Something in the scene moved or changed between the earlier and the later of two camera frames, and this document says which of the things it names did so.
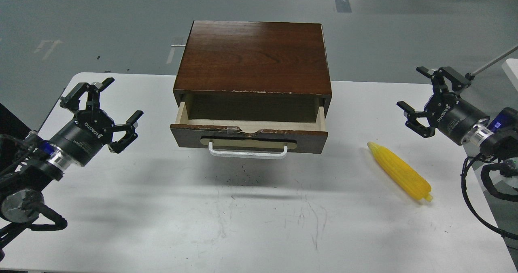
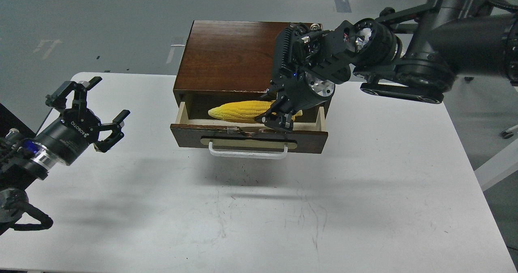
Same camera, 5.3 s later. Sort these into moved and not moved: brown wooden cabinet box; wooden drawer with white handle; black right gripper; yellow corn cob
Moved: black right gripper; yellow corn cob
Not moved: brown wooden cabinet box; wooden drawer with white handle
